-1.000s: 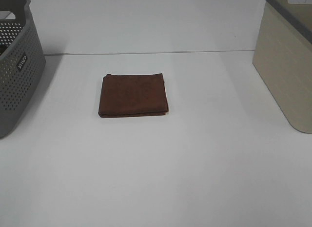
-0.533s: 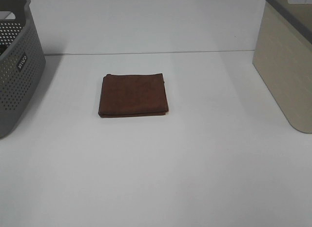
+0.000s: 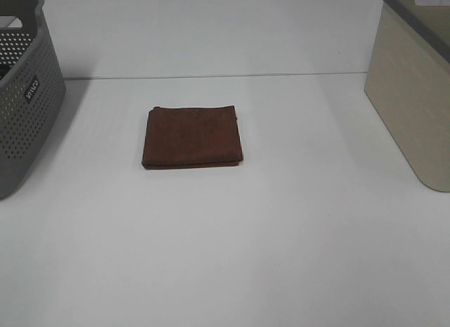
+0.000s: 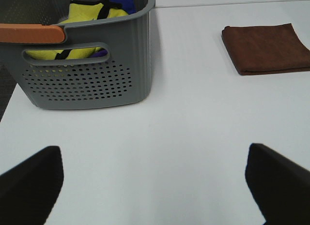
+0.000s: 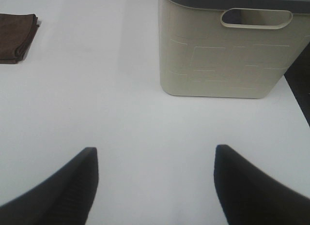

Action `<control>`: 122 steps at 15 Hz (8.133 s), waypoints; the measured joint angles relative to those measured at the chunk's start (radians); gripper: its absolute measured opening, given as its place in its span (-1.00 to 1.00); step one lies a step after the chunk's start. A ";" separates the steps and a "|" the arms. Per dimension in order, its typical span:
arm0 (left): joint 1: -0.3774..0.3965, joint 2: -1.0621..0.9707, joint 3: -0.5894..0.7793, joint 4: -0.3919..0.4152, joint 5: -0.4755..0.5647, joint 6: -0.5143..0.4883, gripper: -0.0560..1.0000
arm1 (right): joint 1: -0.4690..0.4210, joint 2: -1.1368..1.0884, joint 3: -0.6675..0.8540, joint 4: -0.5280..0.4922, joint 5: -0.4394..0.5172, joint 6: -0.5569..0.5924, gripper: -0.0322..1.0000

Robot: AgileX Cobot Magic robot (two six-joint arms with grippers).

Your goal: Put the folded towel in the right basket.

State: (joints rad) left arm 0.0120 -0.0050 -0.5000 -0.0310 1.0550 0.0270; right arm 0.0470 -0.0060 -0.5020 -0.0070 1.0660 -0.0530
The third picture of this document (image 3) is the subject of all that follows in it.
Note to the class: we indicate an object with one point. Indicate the brown towel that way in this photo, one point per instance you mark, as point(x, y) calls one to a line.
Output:
point(184, 138)

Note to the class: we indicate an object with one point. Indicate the beige plastic storage bin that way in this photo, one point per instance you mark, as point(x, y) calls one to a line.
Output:
point(408, 84)

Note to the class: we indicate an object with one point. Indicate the grey perforated plastic basket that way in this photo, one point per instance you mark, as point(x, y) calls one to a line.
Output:
point(32, 90)

